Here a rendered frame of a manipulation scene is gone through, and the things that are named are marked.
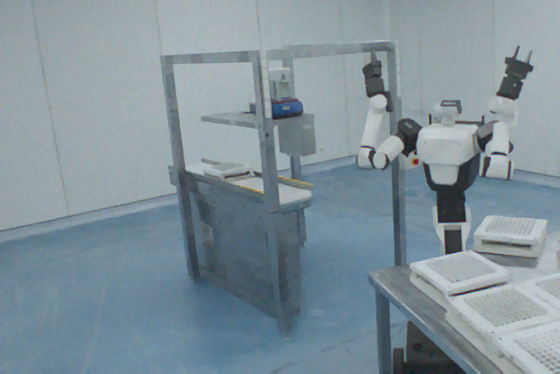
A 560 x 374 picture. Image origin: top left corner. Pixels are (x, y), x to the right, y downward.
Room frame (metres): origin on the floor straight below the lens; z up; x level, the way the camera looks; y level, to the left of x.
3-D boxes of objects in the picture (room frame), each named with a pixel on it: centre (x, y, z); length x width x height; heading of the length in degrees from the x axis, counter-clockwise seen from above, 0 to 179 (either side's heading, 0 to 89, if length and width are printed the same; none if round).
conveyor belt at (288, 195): (3.58, 0.70, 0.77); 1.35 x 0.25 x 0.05; 40
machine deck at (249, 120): (3.29, 0.47, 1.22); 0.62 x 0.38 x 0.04; 40
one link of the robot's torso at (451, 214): (2.69, -0.53, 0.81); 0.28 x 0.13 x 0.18; 172
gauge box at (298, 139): (3.22, 0.23, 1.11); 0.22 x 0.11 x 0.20; 40
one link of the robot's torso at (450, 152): (2.65, -0.54, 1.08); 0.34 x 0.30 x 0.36; 59
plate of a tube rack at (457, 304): (1.43, -0.44, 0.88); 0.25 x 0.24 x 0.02; 107
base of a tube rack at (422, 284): (1.72, -0.37, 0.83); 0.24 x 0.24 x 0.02; 20
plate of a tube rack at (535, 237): (2.08, -0.65, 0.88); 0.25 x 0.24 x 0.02; 63
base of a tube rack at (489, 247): (2.08, -0.65, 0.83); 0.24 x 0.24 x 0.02; 63
